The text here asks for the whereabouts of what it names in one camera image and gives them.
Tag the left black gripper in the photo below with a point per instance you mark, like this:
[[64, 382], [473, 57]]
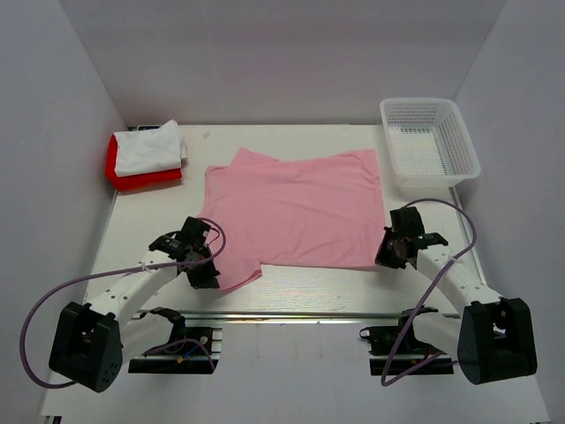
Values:
[[207, 280]]

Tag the red folded t-shirt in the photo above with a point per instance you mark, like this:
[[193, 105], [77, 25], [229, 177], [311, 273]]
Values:
[[135, 182]]

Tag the pink t-shirt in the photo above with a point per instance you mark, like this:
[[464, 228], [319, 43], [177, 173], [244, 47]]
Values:
[[315, 213]]

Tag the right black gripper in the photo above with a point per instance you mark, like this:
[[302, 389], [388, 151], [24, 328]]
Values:
[[383, 258]]

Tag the aluminium table edge rail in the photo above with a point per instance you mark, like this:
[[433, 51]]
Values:
[[241, 317]]

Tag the white plastic basket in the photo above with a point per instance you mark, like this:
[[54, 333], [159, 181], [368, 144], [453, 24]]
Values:
[[428, 143]]

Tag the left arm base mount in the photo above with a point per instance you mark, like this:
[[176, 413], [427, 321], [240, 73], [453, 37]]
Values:
[[194, 349]]

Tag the white folded t-shirt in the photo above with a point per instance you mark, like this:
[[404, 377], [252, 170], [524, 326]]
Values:
[[150, 150]]

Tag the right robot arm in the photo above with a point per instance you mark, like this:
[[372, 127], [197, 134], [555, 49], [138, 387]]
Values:
[[490, 337]]

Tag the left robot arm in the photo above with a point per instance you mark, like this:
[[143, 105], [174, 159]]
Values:
[[93, 340]]

